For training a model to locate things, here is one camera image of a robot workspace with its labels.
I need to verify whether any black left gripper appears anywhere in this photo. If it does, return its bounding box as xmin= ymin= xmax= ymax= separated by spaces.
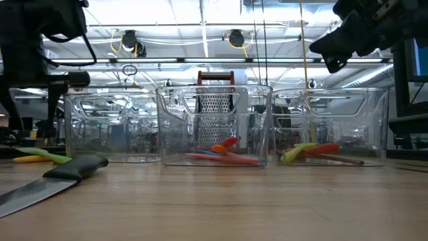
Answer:
xmin=0 ymin=0 xmax=91 ymax=131

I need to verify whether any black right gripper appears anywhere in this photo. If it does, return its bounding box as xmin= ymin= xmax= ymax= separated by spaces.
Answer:
xmin=309 ymin=0 xmax=405 ymax=74

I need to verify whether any yellow silicone spatula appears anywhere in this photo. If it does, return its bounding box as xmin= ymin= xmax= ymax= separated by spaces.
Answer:
xmin=12 ymin=155 xmax=54 ymax=164

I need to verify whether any green silicone spatula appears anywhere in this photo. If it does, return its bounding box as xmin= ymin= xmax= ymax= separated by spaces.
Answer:
xmin=15 ymin=147 xmax=73 ymax=165

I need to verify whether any clear plastic bin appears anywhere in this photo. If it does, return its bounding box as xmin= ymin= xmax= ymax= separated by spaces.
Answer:
xmin=272 ymin=86 xmax=391 ymax=167
xmin=63 ymin=92 xmax=161 ymax=164
xmin=155 ymin=84 xmax=274 ymax=167

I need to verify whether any black handled paring knife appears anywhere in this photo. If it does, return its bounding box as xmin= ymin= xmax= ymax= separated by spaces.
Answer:
xmin=0 ymin=153 xmax=110 ymax=218

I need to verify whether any red silicone spoon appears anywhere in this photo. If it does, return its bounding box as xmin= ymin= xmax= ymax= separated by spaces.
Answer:
xmin=302 ymin=143 xmax=341 ymax=155

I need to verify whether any brown wooden spoon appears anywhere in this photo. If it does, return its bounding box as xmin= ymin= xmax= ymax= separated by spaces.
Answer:
xmin=276 ymin=149 xmax=365 ymax=165

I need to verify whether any lime green silicone spoon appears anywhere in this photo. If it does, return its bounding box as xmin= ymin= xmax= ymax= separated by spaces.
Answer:
xmin=280 ymin=142 xmax=318 ymax=164

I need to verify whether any red silicone spatula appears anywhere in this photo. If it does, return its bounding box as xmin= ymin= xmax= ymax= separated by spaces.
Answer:
xmin=219 ymin=137 xmax=240 ymax=151

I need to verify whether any pink silicone spatula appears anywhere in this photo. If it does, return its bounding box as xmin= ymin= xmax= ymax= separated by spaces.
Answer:
xmin=183 ymin=153 xmax=261 ymax=165

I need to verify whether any black computer monitor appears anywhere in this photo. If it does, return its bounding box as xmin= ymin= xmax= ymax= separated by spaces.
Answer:
xmin=391 ymin=33 xmax=428 ymax=118

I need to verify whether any red and metal box grater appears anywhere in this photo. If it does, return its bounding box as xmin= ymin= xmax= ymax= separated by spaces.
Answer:
xmin=193 ymin=70 xmax=237 ymax=150

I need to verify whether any yellow cable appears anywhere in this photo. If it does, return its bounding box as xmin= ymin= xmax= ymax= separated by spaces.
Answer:
xmin=299 ymin=0 xmax=317 ymax=145

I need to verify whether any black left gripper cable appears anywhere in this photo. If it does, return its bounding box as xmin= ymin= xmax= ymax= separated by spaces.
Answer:
xmin=41 ymin=33 xmax=98 ymax=68

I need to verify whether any black ceiling cable reel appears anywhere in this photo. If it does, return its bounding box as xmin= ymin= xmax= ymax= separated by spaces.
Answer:
xmin=228 ymin=29 xmax=245 ymax=48
xmin=120 ymin=29 xmax=147 ymax=58

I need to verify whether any black aluminium table frame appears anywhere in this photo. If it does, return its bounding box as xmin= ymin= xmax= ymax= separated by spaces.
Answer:
xmin=0 ymin=145 xmax=428 ymax=161

